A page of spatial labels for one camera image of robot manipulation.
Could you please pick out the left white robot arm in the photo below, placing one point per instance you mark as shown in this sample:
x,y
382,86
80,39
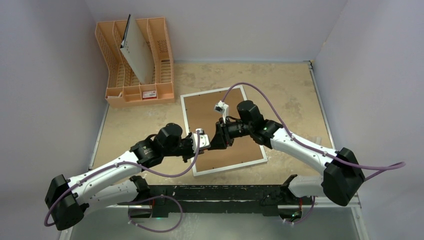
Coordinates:
x,y
69,199

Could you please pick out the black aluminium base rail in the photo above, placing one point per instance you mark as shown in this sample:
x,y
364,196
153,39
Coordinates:
x,y
267,200

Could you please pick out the white picture frame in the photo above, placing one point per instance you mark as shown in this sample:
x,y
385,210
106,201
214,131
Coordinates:
x,y
198,112

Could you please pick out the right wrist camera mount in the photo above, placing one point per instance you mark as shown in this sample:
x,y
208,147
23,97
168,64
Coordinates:
x,y
222,108

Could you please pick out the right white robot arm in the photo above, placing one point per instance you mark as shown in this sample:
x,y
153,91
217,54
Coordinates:
x,y
339,179

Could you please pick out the clear plastic screwdriver packaging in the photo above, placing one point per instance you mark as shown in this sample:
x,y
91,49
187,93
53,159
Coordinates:
x,y
317,140

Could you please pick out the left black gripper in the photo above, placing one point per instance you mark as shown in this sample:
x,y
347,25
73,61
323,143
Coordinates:
x,y
190,153

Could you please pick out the white board in organizer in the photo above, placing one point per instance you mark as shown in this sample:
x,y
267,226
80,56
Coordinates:
x,y
137,52

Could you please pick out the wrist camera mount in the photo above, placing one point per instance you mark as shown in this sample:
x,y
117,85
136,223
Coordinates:
x,y
222,108
201,140

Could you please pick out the orange plastic file organizer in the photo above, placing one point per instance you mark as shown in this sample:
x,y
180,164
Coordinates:
x,y
123,87

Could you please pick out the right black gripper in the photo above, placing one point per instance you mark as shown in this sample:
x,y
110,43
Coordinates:
x,y
224,133

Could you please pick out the small red white box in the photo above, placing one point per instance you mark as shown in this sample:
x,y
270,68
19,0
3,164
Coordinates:
x,y
149,94

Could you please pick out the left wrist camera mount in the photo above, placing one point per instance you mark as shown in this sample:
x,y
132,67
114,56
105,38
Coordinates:
x,y
201,140

